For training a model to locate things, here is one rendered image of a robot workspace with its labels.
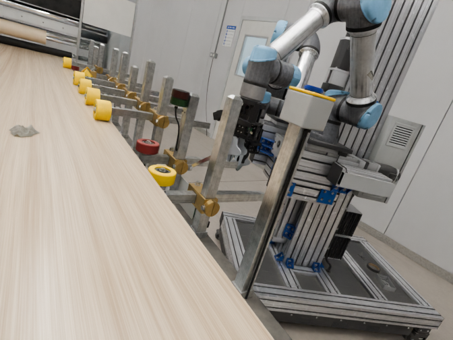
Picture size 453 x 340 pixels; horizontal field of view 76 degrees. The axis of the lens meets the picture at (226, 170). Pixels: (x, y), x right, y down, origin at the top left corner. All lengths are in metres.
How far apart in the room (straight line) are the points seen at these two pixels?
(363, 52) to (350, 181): 0.53
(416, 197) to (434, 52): 1.38
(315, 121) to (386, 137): 1.15
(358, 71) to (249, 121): 0.52
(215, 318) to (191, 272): 0.09
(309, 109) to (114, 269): 0.44
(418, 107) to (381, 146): 1.74
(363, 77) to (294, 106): 0.68
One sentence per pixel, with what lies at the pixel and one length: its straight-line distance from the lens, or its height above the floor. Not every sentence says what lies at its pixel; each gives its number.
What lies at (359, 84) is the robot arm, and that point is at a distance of 1.27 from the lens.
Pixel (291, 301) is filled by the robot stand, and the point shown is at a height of 0.21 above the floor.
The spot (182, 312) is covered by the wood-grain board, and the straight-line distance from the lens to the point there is 0.44.
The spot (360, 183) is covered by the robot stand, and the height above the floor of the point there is 0.92.
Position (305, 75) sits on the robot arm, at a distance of 1.42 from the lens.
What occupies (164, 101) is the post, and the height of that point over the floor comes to 1.03.
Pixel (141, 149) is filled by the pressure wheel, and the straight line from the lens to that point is 1.05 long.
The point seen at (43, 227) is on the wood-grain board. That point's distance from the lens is 0.57.
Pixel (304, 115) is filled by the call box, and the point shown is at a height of 1.18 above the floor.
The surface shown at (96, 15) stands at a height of 1.38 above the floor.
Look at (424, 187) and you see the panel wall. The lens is 3.38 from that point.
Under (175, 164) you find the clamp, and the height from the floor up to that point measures 0.85.
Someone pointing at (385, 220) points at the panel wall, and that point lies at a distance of 3.52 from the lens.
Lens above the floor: 1.21
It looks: 18 degrees down
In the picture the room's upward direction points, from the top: 16 degrees clockwise
